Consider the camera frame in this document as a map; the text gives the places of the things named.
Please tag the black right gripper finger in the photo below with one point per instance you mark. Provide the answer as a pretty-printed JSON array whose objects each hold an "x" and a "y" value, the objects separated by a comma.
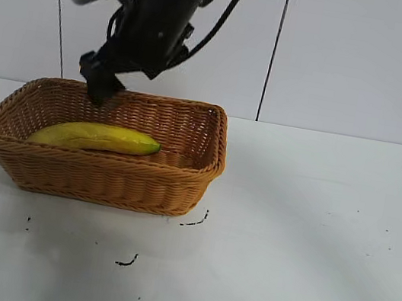
[
  {"x": 115, "y": 84},
  {"x": 95, "y": 78}
]

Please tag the brown woven wicker basket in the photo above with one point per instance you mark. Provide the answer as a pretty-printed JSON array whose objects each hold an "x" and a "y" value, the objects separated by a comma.
[{"x": 103, "y": 180}]

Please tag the yellow banana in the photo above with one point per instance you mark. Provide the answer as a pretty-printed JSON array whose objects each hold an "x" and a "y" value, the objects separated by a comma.
[{"x": 102, "y": 138}]

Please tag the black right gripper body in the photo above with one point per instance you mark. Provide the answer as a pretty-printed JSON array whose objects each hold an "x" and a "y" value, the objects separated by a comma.
[{"x": 151, "y": 34}]

